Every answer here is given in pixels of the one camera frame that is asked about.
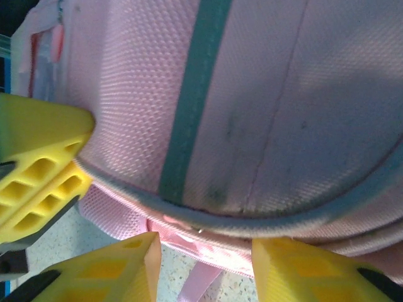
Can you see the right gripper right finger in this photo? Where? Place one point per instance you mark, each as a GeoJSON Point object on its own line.
{"type": "Point", "coordinates": [299, 277]}

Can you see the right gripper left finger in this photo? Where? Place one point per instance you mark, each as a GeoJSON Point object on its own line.
{"type": "Point", "coordinates": [110, 273]}

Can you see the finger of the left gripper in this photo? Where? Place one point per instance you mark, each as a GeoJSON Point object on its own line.
{"type": "Point", "coordinates": [37, 132]}
{"type": "Point", "coordinates": [41, 214]}

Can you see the pink student backpack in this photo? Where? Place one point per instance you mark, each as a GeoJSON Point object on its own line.
{"type": "Point", "coordinates": [252, 94]}

